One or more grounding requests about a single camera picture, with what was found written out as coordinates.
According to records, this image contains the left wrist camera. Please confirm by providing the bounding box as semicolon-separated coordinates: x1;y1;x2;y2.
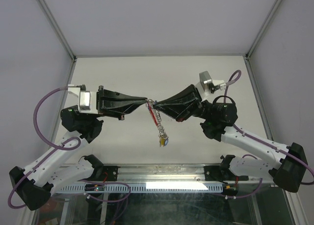
67;84;98;114

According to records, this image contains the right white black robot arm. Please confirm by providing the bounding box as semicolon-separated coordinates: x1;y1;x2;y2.
153;85;310;193

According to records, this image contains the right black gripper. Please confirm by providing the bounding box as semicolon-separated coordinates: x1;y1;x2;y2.
153;84;212;123

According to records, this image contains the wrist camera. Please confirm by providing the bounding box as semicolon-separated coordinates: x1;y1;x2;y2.
67;84;98;114
195;71;226;101

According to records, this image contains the metal key holder red handle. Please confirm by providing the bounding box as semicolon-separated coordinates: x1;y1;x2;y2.
146;99;169;147

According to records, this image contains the grey slotted cable duct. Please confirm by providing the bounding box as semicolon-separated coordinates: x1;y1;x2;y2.
57;183;223;194

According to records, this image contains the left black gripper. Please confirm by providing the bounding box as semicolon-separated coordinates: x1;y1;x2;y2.
88;85;148;121

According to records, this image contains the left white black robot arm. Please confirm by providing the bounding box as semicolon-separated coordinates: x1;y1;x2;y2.
8;84;147;211

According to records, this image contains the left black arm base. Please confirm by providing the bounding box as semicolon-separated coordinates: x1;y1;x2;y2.
84;165;120;182

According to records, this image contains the aluminium mounting rail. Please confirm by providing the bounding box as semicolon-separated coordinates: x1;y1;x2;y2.
56;163;275;186

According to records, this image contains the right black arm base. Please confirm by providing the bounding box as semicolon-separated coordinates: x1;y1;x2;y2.
204;165;249;184

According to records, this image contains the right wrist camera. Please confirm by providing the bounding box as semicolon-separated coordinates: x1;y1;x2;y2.
195;71;226;101

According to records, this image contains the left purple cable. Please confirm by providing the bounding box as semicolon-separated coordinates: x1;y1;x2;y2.
7;86;132;208

